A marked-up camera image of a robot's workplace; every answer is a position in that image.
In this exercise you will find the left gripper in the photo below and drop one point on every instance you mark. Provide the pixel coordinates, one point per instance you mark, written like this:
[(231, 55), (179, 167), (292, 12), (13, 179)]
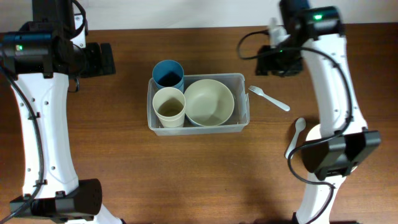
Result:
[(97, 67)]

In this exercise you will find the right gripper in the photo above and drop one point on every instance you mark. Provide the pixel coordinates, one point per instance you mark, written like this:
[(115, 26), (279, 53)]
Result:
[(268, 63)]

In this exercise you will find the blue cup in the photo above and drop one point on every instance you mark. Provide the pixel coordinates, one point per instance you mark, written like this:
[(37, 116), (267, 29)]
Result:
[(168, 73)]

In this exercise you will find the cream cup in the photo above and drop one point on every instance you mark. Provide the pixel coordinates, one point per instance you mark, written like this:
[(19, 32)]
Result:
[(174, 123), (169, 104)]

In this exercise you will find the cream bowl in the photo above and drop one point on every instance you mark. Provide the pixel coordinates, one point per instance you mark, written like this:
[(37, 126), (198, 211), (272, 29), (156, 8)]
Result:
[(209, 102), (327, 158)]

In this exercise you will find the cream cup back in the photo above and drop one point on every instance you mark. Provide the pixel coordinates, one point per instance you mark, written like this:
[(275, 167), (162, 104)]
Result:
[(174, 123)]

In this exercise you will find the blue bowl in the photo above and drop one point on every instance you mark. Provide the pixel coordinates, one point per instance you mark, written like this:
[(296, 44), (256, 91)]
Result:
[(192, 121)]

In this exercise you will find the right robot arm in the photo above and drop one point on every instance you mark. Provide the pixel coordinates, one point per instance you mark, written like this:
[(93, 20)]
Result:
[(315, 38)]

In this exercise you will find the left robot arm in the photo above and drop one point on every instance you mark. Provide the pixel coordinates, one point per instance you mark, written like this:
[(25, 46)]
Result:
[(39, 61)]

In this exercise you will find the clear plastic storage container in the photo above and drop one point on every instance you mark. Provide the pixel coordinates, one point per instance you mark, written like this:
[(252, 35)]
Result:
[(238, 120)]

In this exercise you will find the grey plastic fork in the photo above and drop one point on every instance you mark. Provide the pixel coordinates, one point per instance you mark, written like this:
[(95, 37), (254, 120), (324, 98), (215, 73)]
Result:
[(260, 92)]

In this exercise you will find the white plastic spoon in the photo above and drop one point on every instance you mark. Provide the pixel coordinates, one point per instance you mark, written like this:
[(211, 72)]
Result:
[(300, 125)]

